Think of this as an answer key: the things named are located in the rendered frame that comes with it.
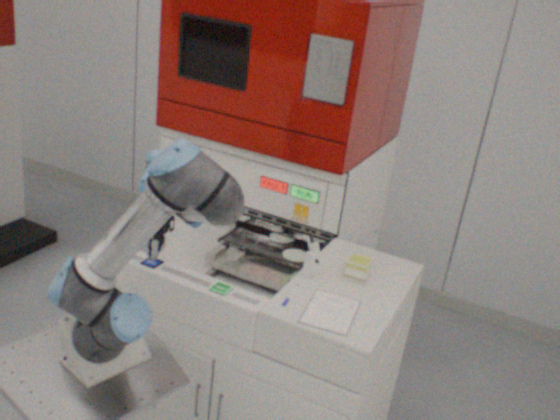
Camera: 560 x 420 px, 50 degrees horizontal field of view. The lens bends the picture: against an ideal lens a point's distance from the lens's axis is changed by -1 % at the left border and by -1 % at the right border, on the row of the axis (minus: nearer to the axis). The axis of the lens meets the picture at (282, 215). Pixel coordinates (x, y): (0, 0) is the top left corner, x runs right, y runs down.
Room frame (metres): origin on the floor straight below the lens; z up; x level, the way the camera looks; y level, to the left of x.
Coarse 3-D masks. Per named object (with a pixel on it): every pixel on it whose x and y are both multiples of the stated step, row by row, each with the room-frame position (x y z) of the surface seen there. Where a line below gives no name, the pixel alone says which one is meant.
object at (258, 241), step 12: (240, 228) 2.18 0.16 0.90; (252, 228) 2.19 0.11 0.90; (264, 228) 2.21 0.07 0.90; (228, 240) 2.06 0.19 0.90; (240, 240) 2.07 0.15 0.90; (252, 240) 2.09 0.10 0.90; (264, 240) 2.10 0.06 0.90; (300, 240) 2.14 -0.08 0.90; (264, 252) 2.00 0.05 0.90; (276, 252) 2.01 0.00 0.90; (300, 264) 1.94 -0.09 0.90
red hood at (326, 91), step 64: (192, 0) 2.29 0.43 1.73; (256, 0) 2.19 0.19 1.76; (320, 0) 2.10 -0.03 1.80; (384, 0) 2.17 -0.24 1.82; (192, 64) 2.29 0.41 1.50; (256, 64) 2.18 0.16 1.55; (320, 64) 2.08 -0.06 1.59; (384, 64) 2.29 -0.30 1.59; (192, 128) 2.27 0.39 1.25; (256, 128) 2.17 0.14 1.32; (320, 128) 2.07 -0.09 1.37; (384, 128) 2.46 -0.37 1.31
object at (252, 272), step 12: (204, 264) 1.93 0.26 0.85; (216, 264) 1.92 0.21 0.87; (240, 264) 1.92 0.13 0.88; (252, 264) 1.93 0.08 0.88; (240, 276) 1.88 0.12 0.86; (252, 276) 1.86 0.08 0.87; (264, 276) 1.86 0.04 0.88; (276, 276) 1.87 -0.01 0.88; (288, 276) 1.88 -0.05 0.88; (276, 288) 1.82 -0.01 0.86
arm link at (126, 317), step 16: (112, 304) 1.25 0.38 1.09; (128, 304) 1.26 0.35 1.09; (144, 304) 1.29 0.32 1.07; (96, 320) 1.22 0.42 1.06; (112, 320) 1.22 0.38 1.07; (128, 320) 1.23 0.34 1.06; (144, 320) 1.26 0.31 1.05; (96, 336) 1.26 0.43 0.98; (112, 336) 1.23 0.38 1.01; (128, 336) 1.21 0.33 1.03
